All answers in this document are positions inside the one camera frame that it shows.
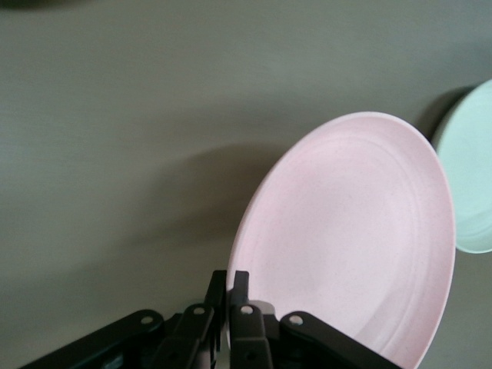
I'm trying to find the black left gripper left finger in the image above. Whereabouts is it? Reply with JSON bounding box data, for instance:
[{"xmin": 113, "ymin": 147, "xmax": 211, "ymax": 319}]
[{"xmin": 17, "ymin": 270, "xmax": 228, "ymax": 369}]

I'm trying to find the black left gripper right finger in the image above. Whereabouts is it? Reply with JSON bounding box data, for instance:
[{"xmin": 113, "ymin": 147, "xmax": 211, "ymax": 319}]
[{"xmin": 229, "ymin": 270, "xmax": 422, "ymax": 369}]

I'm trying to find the pink plate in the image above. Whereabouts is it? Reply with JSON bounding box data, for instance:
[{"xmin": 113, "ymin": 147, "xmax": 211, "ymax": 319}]
[{"xmin": 225, "ymin": 111, "xmax": 457, "ymax": 369}]

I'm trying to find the brown table cover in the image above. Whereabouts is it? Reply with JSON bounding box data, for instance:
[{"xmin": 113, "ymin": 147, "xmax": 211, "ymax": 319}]
[{"xmin": 0, "ymin": 0, "xmax": 492, "ymax": 369}]

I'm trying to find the green plate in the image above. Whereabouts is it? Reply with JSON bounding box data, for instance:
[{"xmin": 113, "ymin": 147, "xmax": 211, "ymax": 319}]
[{"xmin": 437, "ymin": 78, "xmax": 492, "ymax": 254}]

